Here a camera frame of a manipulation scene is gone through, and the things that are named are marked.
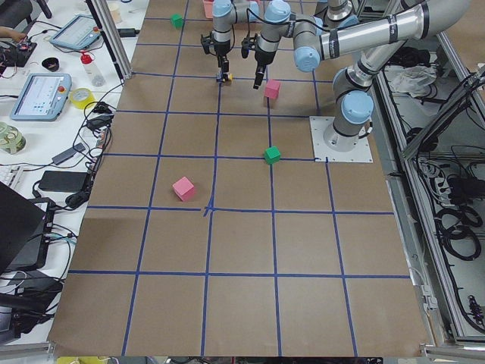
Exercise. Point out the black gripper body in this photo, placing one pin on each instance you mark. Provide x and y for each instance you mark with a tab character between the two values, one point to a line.
262	58
220	48

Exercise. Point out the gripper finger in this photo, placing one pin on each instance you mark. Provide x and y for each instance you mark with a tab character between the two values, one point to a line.
223	64
259	76

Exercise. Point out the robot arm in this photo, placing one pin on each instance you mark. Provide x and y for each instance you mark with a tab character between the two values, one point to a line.
225	14
377	41

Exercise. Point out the pink cube near left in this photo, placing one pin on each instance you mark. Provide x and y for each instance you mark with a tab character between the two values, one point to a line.
272	89

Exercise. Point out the pink cube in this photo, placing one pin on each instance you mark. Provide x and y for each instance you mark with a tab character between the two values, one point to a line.
272	89
184	189

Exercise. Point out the pink plastic bin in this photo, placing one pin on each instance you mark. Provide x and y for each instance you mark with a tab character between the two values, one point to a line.
208	7

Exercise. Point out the green cube near bin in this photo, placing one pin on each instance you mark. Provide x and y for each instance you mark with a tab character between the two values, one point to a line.
177	21

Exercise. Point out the green cube near left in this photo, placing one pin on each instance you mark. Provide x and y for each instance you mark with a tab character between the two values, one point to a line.
271	155

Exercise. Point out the pink cube centre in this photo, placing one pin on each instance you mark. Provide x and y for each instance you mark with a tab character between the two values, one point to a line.
184	189

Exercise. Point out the teach pendant far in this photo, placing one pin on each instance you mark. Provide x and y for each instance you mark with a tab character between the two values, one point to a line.
79	34

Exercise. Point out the teach pendant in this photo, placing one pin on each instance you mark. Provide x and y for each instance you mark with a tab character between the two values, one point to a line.
79	34
42	98

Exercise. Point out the black bowl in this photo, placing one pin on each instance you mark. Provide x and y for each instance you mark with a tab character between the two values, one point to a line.
51	64

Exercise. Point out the teach pendant near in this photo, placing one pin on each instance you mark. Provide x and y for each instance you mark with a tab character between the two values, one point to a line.
42	98

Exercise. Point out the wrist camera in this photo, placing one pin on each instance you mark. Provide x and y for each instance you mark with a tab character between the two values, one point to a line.
248	44
207	43

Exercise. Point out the aluminium frame post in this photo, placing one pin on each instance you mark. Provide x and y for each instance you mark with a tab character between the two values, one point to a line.
102	16

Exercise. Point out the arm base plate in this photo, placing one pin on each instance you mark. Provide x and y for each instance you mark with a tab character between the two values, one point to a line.
329	146

